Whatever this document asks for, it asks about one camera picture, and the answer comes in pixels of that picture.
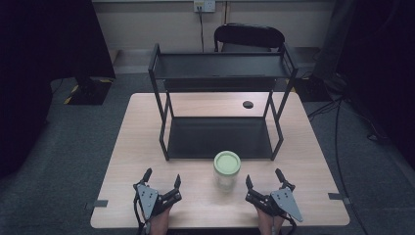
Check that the black curtain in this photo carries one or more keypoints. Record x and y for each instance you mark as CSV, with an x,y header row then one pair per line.
x,y
39,65

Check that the black box on floor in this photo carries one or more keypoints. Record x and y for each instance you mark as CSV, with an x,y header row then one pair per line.
x,y
311,88

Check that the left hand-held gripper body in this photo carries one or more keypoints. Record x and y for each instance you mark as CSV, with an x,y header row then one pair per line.
x,y
148,199

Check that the white wall power socket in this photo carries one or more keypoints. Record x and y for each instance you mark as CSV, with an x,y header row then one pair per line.
x,y
204,5

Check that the black metal two-tier shelf rack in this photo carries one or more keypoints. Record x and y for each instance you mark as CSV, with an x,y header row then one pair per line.
x,y
215,67

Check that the person's right hand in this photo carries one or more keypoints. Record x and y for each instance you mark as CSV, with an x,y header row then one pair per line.
x,y
268,224

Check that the black chair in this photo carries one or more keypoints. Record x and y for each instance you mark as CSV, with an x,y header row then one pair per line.
x,y
249,36

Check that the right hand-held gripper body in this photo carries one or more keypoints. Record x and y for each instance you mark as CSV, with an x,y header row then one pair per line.
x,y
284,199

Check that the dark curtain with grey edge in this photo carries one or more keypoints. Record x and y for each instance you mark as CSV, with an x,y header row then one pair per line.
x,y
385,65

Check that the black round table grommet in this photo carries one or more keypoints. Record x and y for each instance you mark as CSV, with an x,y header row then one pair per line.
x,y
248,104

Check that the person's left hand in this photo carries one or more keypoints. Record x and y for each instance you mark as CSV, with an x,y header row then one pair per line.
x,y
160,223

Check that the grey tape strip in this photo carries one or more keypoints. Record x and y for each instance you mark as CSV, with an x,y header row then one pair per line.
x,y
98,203
336,196

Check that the glass jar with green lid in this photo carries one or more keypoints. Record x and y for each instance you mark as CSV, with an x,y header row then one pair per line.
x,y
227,168

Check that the black stand base striped tape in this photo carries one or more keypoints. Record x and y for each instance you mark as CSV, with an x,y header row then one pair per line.
x,y
93,91

